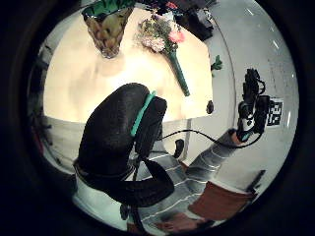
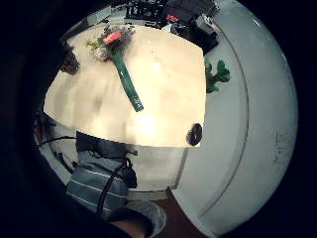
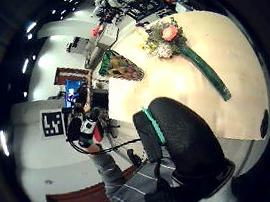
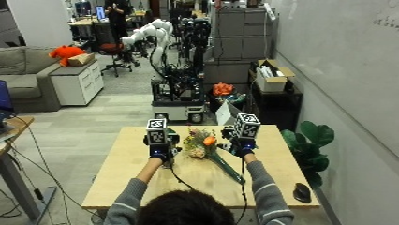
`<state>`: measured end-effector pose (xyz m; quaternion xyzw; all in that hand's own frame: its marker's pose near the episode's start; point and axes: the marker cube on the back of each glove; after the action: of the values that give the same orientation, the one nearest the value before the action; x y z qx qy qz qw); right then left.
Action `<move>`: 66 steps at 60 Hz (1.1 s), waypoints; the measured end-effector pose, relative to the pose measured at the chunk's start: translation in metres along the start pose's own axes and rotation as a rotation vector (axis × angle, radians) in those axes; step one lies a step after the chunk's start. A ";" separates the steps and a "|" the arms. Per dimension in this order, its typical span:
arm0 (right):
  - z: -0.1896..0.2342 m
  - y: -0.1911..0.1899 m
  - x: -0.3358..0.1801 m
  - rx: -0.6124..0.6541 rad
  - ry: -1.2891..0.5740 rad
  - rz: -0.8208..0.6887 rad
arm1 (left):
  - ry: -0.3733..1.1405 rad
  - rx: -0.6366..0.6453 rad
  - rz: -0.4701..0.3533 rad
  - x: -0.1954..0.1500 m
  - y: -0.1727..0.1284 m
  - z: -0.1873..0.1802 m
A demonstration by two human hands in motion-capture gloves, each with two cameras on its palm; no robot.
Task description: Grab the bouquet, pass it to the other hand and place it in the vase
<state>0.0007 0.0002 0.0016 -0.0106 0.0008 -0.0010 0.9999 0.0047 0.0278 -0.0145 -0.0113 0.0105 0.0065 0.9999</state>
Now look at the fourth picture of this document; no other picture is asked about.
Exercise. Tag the person's right hand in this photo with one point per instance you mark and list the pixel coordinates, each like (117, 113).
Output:
(237, 144)

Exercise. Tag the person's left hand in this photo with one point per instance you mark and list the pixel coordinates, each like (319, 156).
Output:
(162, 146)

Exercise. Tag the left glove marker cube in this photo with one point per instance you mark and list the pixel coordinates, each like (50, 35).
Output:
(157, 131)

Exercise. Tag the glove marker cube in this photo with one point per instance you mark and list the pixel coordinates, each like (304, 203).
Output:
(246, 125)
(157, 131)

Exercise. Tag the flower bouquet with green stems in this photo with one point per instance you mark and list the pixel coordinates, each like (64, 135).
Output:
(203, 144)

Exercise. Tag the right glove marker cube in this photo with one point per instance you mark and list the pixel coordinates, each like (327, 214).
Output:
(246, 125)

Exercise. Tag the white paper sheet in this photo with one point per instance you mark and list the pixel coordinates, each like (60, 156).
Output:
(227, 114)

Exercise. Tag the black wheeled robot cart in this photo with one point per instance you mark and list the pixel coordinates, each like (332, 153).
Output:
(179, 93)

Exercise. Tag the orange flowers bunch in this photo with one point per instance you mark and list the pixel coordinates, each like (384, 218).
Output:
(222, 89)

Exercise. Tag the black shelf unit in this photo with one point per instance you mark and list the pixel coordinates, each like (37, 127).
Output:
(275, 104)

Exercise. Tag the the person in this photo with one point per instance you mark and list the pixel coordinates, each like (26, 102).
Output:
(194, 203)

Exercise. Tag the green leafy potted plant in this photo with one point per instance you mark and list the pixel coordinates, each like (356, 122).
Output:
(312, 146)

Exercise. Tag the open cardboard box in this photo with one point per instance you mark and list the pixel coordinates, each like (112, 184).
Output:
(271, 76)

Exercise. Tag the black computer mouse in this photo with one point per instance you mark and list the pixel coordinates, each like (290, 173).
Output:
(302, 192)

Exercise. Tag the white drawer cabinet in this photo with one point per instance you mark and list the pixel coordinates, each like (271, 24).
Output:
(78, 82)

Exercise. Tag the black office chair red seat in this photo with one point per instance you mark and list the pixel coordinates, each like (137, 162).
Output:
(109, 47)

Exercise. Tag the brown paper bag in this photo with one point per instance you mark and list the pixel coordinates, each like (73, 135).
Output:
(81, 59)

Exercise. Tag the orange plush toy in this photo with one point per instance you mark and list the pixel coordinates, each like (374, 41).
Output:
(65, 53)

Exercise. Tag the wooden side desk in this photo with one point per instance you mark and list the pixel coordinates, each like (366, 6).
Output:
(12, 162)

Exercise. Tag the grey sofa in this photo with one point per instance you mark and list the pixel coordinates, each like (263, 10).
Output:
(24, 78)

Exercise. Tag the blue laptop screen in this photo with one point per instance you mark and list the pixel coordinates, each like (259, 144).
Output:
(4, 97)

